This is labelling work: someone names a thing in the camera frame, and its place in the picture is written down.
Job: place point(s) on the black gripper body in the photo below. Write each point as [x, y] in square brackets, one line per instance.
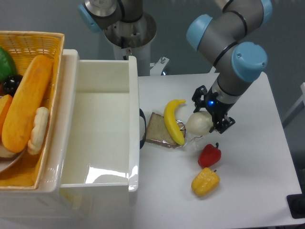
[211, 102]

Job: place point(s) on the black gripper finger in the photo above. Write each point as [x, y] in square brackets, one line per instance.
[197, 98]
[222, 126]

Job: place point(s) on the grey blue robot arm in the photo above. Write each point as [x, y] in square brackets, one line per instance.
[219, 40]

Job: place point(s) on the open white upper drawer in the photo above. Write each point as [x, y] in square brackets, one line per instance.
[104, 142]

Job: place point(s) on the white drawer cabinet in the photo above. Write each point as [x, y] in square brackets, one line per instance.
[51, 206]

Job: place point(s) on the yellow banana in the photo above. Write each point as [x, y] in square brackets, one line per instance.
[171, 122]

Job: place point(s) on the red bell pepper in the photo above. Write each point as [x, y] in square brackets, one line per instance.
[210, 155]

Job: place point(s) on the wrapped brown bread slice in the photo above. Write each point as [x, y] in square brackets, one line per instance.
[157, 133]

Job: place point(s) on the yellow bell pepper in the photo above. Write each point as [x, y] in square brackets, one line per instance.
[205, 182]

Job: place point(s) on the black device at edge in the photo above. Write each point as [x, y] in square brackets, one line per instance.
[296, 203]

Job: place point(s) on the small white twisted bread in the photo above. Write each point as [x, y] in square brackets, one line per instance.
[38, 131]

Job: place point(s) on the long orange baguette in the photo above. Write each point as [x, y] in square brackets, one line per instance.
[18, 123]

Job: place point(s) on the yellow wicker basket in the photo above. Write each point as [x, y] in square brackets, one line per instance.
[24, 46]

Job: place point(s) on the dark purple grape cluster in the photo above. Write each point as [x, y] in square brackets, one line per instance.
[11, 84]

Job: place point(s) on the orange fruit piece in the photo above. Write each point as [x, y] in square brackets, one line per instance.
[5, 103]

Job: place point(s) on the green vegetable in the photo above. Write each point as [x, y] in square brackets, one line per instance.
[7, 65]

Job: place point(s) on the white plate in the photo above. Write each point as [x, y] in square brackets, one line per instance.
[8, 158]

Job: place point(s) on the black drawer handle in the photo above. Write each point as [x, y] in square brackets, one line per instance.
[143, 128]

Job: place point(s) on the white frame at right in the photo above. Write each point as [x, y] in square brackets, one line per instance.
[295, 109]

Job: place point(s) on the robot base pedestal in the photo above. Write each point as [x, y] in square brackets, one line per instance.
[135, 39]

